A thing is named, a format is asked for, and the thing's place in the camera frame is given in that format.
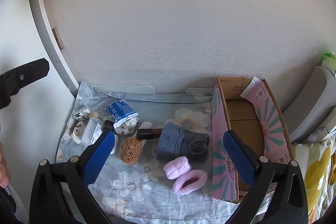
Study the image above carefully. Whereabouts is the pink printed cardboard box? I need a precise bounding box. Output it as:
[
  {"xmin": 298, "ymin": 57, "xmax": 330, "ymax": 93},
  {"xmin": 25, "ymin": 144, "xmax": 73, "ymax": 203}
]
[{"xmin": 211, "ymin": 76, "xmax": 294, "ymax": 204}]

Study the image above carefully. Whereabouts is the blue grey fuzzy sock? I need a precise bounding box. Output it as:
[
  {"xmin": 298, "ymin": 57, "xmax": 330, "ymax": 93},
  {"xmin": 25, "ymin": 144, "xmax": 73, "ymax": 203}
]
[{"xmin": 155, "ymin": 122, "xmax": 210, "ymax": 164}]

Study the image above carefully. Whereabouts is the person's left hand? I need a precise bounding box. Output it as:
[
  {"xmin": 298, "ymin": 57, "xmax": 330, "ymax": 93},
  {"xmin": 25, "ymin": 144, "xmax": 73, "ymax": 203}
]
[{"xmin": 0, "ymin": 141, "xmax": 11, "ymax": 188}]

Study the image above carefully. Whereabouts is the clear plastic box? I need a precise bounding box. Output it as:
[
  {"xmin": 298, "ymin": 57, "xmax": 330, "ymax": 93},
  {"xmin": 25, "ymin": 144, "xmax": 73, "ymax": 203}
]
[{"xmin": 81, "ymin": 118, "xmax": 103, "ymax": 146}]

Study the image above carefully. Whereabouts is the white patterned pouch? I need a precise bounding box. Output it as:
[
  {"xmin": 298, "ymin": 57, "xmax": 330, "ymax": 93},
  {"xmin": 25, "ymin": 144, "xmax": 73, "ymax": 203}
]
[{"xmin": 115, "ymin": 118, "xmax": 139, "ymax": 135}]

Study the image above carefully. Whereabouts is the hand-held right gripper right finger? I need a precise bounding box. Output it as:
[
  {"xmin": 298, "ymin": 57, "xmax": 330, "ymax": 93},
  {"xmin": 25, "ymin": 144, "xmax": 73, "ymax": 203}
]
[{"xmin": 223, "ymin": 130, "xmax": 308, "ymax": 224}]

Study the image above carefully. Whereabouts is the person's left forearm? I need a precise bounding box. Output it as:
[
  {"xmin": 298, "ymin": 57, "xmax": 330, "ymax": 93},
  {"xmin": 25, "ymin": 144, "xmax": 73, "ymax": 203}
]
[{"xmin": 5, "ymin": 187, "xmax": 30, "ymax": 224}]

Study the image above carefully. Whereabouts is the green packet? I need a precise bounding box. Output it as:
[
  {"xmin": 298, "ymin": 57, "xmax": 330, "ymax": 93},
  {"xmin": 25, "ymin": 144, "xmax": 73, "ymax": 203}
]
[{"xmin": 322, "ymin": 52, "xmax": 336, "ymax": 76}]

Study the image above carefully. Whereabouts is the grey door frame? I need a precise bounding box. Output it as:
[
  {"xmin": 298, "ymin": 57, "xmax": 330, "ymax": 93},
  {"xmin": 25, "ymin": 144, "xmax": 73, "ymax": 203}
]
[{"xmin": 26, "ymin": 0, "xmax": 79, "ymax": 90}]

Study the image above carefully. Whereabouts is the yellow floral blanket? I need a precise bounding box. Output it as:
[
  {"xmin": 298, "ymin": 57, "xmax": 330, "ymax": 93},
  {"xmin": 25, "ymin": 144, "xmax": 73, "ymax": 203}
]
[{"xmin": 293, "ymin": 135, "xmax": 336, "ymax": 219}]

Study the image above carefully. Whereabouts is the brown bear plush sock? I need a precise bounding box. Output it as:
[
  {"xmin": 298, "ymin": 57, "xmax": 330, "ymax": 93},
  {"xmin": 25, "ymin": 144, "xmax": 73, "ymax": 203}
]
[{"xmin": 120, "ymin": 121, "xmax": 153, "ymax": 165}]

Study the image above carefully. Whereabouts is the small black bottle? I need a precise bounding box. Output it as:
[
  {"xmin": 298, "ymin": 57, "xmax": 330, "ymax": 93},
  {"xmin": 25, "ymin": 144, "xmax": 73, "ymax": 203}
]
[{"xmin": 102, "ymin": 120, "xmax": 115, "ymax": 132}]

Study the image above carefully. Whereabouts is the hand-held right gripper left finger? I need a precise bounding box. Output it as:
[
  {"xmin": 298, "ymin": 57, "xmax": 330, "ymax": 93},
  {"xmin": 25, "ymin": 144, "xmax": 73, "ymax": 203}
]
[{"xmin": 29, "ymin": 131, "xmax": 117, "ymax": 224}]

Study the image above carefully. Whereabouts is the blue and white packet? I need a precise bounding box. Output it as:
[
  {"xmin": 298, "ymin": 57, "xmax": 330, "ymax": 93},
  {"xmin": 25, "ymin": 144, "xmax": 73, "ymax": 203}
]
[{"xmin": 104, "ymin": 98, "xmax": 139, "ymax": 128}]

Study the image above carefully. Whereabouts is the brown hinge plate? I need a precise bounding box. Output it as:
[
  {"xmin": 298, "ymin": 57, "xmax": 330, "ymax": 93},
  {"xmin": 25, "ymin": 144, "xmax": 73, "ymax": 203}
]
[{"xmin": 52, "ymin": 27, "xmax": 65, "ymax": 49}]

